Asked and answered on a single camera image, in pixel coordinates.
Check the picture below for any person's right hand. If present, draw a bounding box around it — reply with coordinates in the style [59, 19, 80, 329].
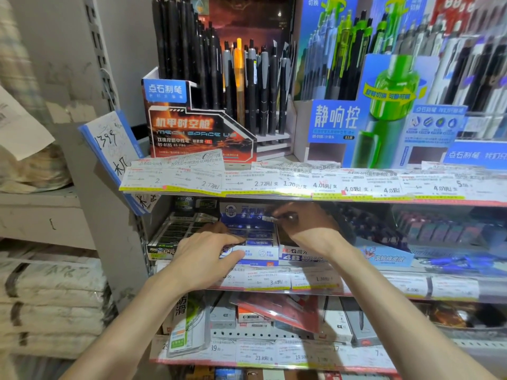
[273, 202, 358, 262]

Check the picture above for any person's left hand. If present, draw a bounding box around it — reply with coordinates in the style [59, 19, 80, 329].
[170, 222, 247, 294]

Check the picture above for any blue eraser display box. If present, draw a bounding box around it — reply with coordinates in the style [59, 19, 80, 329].
[219, 202, 280, 267]

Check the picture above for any person's left forearm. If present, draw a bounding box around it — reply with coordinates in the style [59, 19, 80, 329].
[59, 271, 191, 380]

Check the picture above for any person's right forearm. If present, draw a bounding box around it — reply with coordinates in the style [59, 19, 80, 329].
[327, 243, 497, 380]

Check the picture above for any white eraser display box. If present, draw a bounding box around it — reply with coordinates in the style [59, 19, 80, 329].
[276, 225, 331, 264]

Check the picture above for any long row of price labels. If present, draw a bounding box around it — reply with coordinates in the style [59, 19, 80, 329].
[119, 149, 507, 207]

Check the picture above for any white small box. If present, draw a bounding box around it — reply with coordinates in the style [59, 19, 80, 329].
[209, 293, 238, 330]

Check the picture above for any black eraser display box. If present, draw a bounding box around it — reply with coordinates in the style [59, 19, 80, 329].
[147, 211, 221, 260]

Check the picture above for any red flat package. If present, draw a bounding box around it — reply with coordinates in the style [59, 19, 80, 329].
[229, 292, 321, 334]

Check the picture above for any white packet with green print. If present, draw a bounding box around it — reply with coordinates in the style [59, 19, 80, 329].
[166, 293, 211, 358]

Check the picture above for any short row of price labels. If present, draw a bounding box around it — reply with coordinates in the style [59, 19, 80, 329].
[150, 335, 397, 374]

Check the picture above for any light blue eraser box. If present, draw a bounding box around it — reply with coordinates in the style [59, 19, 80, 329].
[354, 236, 415, 268]

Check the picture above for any grey pen box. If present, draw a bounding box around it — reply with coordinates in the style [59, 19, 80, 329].
[340, 297, 383, 348]

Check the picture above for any blue green pen display box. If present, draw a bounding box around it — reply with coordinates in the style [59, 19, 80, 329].
[294, 0, 469, 169]

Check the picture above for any row of white price labels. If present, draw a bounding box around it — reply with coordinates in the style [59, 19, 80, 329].
[156, 260, 507, 304]

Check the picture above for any red black pen display box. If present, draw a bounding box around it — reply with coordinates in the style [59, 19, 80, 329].
[142, 67, 258, 165]

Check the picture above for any orange pen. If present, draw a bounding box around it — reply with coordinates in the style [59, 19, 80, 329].
[233, 37, 246, 127]

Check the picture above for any row of dark pink erasers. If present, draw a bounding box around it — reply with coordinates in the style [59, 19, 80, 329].
[394, 211, 507, 248]

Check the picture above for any blue notebook with handwritten sheet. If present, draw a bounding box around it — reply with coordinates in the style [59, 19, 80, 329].
[78, 110, 161, 216]

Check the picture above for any bunch of blue pens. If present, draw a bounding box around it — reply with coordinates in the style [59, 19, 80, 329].
[419, 254, 507, 275]

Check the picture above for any row of green black pens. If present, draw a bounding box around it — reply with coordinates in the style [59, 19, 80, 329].
[304, 11, 397, 102]

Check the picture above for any stack of white paper bundles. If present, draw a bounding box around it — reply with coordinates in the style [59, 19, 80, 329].
[0, 249, 117, 360]

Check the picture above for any grey wooden shelf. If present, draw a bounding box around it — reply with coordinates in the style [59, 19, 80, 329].
[0, 187, 97, 251]

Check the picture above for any beige wrapped bundle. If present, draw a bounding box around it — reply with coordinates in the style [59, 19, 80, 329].
[0, 143, 73, 194]

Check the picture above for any row of white black pens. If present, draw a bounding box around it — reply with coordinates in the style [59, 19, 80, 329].
[396, 17, 507, 140]

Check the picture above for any grey metal shelf upright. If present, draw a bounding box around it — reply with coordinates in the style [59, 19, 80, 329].
[82, 0, 155, 281]

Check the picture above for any loose white paper sheet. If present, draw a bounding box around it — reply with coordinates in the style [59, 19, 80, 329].
[0, 86, 55, 161]

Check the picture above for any plaid cloth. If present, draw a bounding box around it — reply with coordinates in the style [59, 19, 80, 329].
[0, 0, 54, 127]

